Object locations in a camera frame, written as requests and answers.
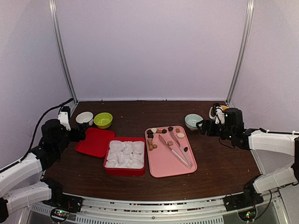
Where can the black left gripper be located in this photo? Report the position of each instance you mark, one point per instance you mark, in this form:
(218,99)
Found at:
(76,137)

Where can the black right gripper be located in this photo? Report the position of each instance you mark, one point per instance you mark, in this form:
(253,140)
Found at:
(205,122)

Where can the red tin lid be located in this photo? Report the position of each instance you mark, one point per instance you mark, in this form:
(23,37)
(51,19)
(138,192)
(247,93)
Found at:
(96,142)

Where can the pink square chocolate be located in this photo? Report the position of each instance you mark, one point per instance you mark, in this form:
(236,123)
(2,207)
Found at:
(170,142)

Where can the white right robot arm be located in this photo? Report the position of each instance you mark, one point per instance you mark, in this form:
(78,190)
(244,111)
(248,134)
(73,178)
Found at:
(260,139)

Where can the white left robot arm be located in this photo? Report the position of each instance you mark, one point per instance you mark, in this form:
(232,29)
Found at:
(36,160)

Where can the brown chocolate stack left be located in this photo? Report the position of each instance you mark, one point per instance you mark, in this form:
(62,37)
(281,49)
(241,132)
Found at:
(151,144)

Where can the dark chocolate tray left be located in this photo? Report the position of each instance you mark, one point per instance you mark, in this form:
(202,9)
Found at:
(150,134)

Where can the white floral mug yellow inside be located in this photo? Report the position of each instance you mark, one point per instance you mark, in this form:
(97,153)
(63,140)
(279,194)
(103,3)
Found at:
(217,114)

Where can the white ceramic bowl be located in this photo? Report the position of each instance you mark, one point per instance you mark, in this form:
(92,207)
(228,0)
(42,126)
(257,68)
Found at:
(85,117)

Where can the light blue ceramic bowl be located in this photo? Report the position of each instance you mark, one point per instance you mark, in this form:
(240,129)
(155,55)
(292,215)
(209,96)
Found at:
(191,120)

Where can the green plastic bowl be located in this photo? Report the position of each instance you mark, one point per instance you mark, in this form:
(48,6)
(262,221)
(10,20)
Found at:
(103,120)

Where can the pink plastic tray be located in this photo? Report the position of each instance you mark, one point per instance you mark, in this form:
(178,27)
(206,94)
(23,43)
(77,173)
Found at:
(162,163)

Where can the red tin box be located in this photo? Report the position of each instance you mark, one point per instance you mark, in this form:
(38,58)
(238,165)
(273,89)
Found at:
(126,171)

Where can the white paper liner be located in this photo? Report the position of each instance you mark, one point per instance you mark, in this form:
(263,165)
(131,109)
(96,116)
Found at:
(125,154)

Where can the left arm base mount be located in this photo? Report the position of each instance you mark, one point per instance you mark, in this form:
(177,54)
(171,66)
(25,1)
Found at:
(66,202)

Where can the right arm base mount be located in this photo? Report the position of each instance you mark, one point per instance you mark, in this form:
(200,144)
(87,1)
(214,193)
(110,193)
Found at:
(240,201)

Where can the aluminium front rail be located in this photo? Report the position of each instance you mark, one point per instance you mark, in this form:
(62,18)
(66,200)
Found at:
(213,210)

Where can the aluminium frame post right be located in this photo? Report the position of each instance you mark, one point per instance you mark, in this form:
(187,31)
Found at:
(241,55)

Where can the aluminium frame post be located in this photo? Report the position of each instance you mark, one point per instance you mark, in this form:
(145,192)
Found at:
(241,55)
(60,48)

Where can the aluminium frame post left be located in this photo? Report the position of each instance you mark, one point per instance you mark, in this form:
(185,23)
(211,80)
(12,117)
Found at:
(60,48)

